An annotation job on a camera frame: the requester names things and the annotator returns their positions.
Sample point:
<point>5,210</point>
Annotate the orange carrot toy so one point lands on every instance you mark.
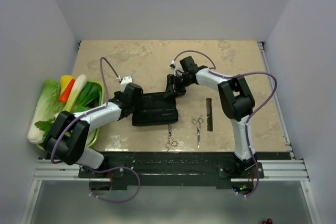
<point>64,99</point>

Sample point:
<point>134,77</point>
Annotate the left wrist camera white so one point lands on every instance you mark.
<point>124,81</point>

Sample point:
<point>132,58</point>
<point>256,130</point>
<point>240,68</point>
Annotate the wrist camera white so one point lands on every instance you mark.
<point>175,67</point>
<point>124,81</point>

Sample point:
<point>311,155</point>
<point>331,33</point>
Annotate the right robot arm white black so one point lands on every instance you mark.
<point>236,100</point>

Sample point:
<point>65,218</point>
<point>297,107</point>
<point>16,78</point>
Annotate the parsley leaf toy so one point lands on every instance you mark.
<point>44,127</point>

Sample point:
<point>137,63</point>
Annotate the napa cabbage toy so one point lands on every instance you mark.
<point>45,110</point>

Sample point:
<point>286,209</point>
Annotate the aluminium frame rail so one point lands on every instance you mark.
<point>147,61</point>

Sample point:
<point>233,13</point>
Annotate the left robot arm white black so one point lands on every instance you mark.
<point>66,140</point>

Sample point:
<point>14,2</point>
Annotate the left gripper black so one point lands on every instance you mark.
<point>117,94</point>

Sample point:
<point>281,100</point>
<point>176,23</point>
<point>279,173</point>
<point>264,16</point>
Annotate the yellow pepper toy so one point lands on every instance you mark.
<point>67,83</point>

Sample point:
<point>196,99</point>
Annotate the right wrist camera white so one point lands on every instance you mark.
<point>175,67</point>

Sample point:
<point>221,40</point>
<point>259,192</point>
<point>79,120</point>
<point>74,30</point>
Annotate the black zip tool case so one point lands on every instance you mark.
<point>155,109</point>

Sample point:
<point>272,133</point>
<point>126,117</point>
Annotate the dark green bok choy toy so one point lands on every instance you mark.
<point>88,98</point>

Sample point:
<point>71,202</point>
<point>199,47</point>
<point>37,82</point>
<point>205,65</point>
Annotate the green vegetable basket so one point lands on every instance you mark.
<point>91,116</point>

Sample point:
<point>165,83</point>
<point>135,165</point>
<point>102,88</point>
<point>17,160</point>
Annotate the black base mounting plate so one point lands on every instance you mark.
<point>210,169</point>

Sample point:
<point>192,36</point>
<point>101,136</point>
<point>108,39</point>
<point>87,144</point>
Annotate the white green leek toy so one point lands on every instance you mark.
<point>79,84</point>

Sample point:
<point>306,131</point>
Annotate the silver scissors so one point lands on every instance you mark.
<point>197,122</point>
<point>171,142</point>

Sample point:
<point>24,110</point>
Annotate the black hair comb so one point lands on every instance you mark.
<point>209,114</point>

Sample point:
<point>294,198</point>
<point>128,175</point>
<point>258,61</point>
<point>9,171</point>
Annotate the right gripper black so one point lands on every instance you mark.
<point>171,81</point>

